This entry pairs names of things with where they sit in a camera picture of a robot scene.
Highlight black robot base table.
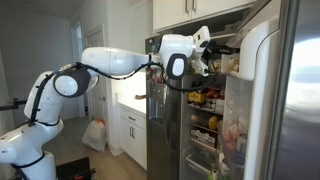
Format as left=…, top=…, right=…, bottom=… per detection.
left=56, top=157, right=96, bottom=180

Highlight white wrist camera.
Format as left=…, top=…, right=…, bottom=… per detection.
left=191, top=26, right=210, bottom=76

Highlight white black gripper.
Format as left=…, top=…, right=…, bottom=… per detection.
left=206, top=43, right=240, bottom=60

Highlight white lower kitchen cabinet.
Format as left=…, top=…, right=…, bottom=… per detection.
left=119, top=105, right=147, bottom=169

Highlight yellow food box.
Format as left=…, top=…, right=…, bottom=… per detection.
left=188, top=92, right=205, bottom=106

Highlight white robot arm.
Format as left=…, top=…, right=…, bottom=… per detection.
left=0, top=34, right=239, bottom=180

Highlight white trash bag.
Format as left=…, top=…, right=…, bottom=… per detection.
left=82, top=119, right=107, bottom=152

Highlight clear top compartment lid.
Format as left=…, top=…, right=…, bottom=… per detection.
left=226, top=0, right=271, bottom=47

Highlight white upper kitchen cabinets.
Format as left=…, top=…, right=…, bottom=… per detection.
left=153, top=0, right=257, bottom=32

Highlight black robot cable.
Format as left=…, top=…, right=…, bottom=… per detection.
left=28, top=54, right=218, bottom=128

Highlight stainless steel side-by-side fridge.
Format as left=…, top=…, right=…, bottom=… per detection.
left=144, top=19, right=320, bottom=180

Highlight open right fridge door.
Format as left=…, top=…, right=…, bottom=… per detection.
left=220, top=0, right=320, bottom=180

